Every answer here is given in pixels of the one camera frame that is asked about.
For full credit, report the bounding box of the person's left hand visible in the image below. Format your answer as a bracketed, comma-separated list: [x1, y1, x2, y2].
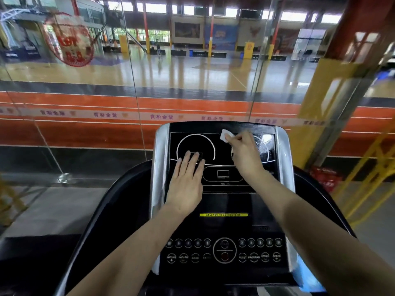
[165, 151, 206, 217]

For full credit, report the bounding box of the person's right hand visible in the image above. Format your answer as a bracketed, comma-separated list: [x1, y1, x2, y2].
[224, 131, 267, 183]

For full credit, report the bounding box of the person's left forearm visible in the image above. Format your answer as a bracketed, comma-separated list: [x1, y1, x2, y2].
[66, 203, 194, 296]

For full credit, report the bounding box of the person's right forearm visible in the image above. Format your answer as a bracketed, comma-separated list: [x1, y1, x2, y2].
[244, 171, 395, 296]

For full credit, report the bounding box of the black treadmill console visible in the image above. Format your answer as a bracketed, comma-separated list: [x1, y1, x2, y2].
[149, 121, 299, 287]

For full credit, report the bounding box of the pale printed tape strip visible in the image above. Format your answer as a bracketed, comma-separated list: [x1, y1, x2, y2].
[0, 106, 328, 127]

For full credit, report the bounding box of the red and yellow pillar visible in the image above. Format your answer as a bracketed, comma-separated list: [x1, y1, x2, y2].
[288, 0, 395, 170]

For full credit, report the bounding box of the yellow metal railing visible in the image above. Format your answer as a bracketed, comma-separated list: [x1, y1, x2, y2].
[333, 131, 395, 229]

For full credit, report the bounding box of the light blue plastic sheet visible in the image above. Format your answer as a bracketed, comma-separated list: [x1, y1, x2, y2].
[291, 255, 326, 294]

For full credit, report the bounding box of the round red window sticker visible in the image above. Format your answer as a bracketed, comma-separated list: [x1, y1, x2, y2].
[42, 12, 95, 68]

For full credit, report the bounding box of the basketball hoop stand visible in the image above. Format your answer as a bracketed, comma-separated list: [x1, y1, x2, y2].
[0, 7, 41, 58]

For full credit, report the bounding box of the blue wall banner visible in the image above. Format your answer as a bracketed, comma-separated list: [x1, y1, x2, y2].
[205, 24, 239, 50]

